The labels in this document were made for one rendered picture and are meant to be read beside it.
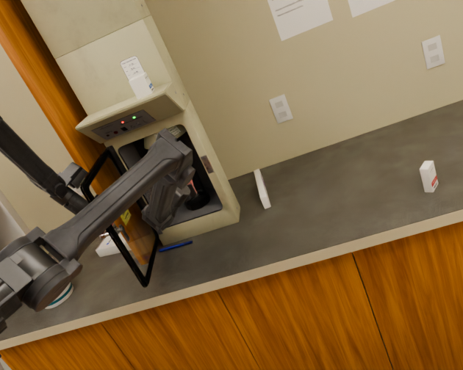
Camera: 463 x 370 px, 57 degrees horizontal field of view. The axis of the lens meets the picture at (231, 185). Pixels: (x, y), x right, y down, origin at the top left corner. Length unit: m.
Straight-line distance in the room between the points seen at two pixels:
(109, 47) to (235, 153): 0.78
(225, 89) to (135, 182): 1.08
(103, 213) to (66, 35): 0.81
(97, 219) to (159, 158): 0.18
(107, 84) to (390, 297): 1.14
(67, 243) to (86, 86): 0.82
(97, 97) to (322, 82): 0.90
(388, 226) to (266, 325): 0.54
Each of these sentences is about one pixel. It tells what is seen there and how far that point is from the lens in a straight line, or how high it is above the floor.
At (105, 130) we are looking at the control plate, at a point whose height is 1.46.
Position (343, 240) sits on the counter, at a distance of 1.31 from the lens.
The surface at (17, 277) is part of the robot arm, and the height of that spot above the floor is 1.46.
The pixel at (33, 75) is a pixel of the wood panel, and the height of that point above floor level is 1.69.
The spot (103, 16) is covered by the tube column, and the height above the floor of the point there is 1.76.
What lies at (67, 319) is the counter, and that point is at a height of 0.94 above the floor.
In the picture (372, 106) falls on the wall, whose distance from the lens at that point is 1.92.
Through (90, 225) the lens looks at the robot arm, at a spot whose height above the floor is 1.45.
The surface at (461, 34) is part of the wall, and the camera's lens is 1.95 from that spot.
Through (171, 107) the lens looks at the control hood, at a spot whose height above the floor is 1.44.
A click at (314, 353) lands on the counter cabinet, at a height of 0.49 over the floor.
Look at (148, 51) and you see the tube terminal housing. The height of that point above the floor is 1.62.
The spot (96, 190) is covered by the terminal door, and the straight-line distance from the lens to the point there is 1.34.
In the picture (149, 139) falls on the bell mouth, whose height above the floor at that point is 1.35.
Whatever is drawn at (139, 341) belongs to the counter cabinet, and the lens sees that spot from 1.67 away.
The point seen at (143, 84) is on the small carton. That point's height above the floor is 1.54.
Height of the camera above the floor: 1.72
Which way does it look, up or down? 24 degrees down
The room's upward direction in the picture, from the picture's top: 25 degrees counter-clockwise
